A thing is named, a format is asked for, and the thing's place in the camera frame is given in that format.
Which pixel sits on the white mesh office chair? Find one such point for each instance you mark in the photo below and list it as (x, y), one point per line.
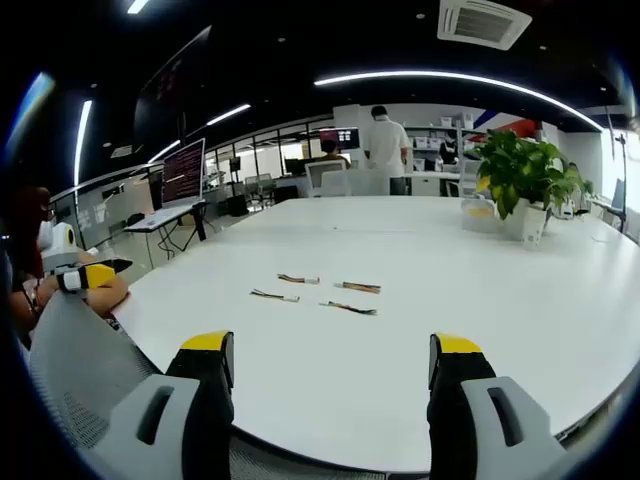
(327, 180)

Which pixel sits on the person's head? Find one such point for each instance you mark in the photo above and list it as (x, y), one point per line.
(30, 225)

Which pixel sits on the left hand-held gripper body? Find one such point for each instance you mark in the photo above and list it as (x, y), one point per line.
(57, 250)

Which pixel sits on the grey mesh office chair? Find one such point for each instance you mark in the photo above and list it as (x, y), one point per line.
(80, 360)

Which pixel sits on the white side desk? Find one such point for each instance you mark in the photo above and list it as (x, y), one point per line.
(160, 217)

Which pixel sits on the white plant pot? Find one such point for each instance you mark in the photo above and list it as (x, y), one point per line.
(532, 225)

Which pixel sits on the large dark hanging screen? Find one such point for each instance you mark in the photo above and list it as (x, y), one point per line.
(170, 85)

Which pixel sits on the green leafy potted plant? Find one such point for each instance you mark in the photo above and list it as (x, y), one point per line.
(520, 170)

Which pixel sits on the white-framed computer monitor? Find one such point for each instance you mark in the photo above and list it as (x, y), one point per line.
(182, 172)

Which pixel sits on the white storage shelves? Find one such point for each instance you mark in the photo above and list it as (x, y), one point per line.
(430, 142)

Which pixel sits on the curved white ceiling light strip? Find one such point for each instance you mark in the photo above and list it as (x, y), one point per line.
(450, 76)

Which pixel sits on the white ceiling air vent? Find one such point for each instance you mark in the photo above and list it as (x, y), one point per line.
(482, 22)

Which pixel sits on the wall display screen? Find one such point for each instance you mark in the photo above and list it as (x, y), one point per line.
(342, 136)

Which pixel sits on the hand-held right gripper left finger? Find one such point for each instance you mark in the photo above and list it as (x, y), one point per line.
(205, 400)

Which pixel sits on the black tripod stand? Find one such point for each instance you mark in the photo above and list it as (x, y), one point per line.
(621, 170)

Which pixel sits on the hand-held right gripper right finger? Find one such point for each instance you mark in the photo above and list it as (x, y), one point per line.
(452, 400)

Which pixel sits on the clear box with yellow contents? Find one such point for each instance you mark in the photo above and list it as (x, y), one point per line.
(477, 215)

